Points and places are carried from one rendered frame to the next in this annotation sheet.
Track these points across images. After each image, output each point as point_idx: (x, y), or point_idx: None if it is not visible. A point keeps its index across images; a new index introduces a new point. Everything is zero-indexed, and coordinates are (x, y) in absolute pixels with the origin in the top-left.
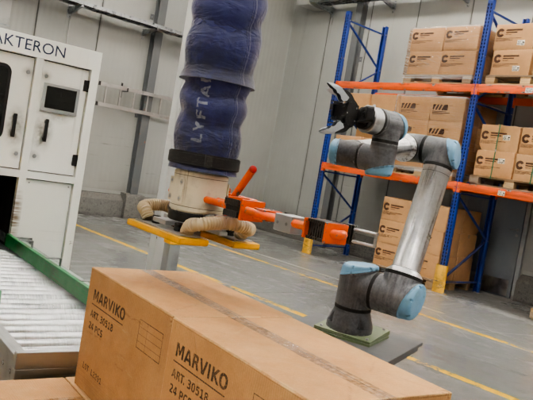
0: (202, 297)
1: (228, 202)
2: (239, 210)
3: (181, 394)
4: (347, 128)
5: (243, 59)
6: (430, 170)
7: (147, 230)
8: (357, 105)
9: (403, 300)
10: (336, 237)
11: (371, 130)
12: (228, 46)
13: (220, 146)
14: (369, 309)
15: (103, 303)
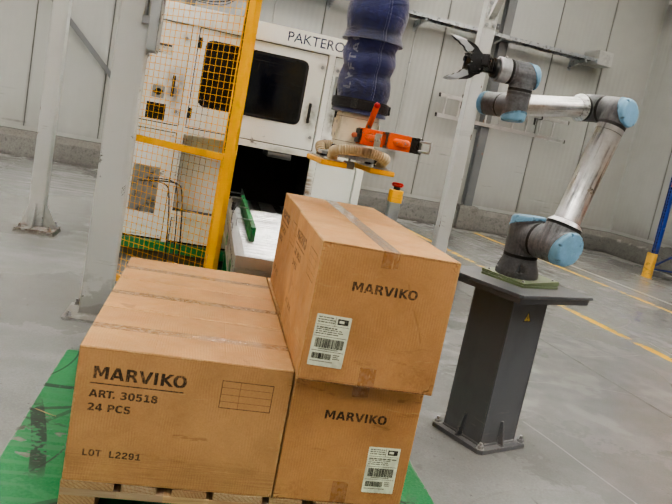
0: (348, 212)
1: (357, 131)
2: (361, 136)
3: (294, 262)
4: (471, 75)
5: (385, 20)
6: (599, 127)
7: (312, 158)
8: (482, 55)
9: (553, 245)
10: (397, 144)
11: (499, 78)
12: (372, 9)
13: (364, 91)
14: (532, 256)
15: (285, 216)
